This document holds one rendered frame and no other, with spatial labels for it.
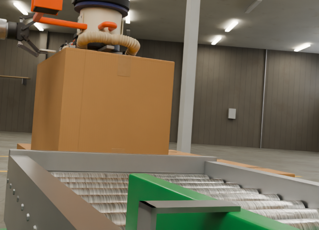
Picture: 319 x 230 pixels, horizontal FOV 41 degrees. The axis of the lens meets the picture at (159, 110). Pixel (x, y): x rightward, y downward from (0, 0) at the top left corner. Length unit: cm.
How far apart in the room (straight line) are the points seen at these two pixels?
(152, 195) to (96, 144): 92
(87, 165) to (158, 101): 36
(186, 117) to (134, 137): 345
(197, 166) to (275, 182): 38
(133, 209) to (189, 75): 439
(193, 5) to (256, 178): 399
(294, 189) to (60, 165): 68
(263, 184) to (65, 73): 71
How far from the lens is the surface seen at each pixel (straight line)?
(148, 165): 143
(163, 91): 155
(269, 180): 123
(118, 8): 173
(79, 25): 172
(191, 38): 504
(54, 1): 142
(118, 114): 148
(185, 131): 494
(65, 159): 134
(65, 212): 57
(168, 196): 51
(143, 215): 39
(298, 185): 114
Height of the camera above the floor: 72
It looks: 2 degrees up
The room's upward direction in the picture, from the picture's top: 4 degrees clockwise
